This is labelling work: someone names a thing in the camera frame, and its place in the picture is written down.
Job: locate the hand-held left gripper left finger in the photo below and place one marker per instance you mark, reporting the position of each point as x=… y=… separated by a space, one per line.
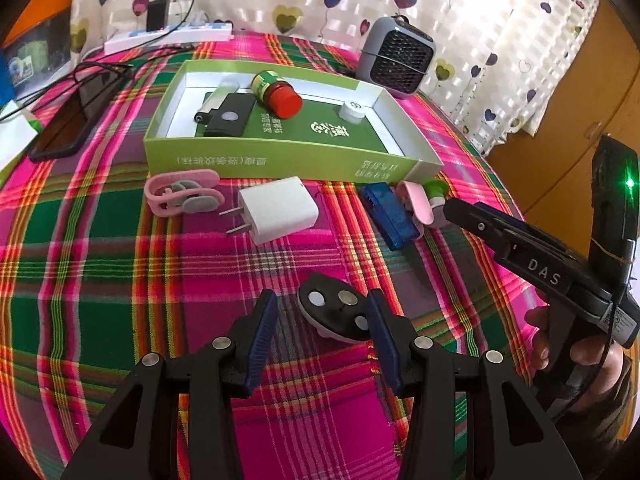
x=262 y=340

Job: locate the brown wooden cabinet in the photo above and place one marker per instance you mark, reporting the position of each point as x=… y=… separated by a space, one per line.
x=560 y=110

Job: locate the blue translucent usb device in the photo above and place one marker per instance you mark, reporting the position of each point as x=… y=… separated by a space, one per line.
x=390 y=215

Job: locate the person's right hand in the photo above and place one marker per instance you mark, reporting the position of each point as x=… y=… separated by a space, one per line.
x=595 y=360

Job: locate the white plug charger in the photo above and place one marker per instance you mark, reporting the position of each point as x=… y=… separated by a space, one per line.
x=280 y=207

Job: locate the small white screw-top jar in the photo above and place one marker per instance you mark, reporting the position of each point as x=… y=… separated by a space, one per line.
x=352 y=112

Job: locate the black snap pouch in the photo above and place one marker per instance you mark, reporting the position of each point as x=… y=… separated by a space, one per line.
x=220 y=127

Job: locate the green and white tissue pack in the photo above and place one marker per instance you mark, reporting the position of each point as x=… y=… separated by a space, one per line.
x=12 y=135

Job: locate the black disc with metal buttons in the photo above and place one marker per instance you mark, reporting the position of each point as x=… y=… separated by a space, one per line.
x=330 y=310

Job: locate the orange topped dark tank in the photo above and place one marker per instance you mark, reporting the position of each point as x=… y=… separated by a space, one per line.
x=30 y=10

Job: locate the black phone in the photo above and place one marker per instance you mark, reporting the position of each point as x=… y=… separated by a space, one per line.
x=70 y=120

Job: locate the grey fan heater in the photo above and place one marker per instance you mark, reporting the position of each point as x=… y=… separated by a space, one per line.
x=395 y=57

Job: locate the plaid tablecloth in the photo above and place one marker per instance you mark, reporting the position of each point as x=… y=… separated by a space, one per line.
x=125 y=285

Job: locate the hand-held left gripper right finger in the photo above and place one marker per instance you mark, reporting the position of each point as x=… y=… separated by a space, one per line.
x=385 y=340

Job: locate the blue and white box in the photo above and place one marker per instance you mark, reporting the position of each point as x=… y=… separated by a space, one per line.
x=5 y=80

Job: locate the pink clip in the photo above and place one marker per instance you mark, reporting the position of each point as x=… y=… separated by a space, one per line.
x=415 y=200

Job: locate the brown bottle with red cap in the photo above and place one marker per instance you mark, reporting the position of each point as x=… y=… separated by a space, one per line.
x=280 y=97

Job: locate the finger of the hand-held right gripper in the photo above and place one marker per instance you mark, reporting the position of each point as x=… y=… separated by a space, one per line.
x=470 y=222
x=530 y=240

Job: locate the person's right forearm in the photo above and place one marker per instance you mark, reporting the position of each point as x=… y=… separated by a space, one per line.
x=610 y=425

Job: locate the green and white round container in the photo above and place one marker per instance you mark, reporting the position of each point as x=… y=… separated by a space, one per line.
x=434 y=191

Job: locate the green cardboard box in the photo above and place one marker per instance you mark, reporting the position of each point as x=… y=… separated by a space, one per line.
x=300 y=165

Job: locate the white power strip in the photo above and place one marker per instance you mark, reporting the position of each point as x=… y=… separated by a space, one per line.
x=175 y=35

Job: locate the black power adapter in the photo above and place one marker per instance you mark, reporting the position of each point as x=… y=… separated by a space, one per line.
x=157 y=15

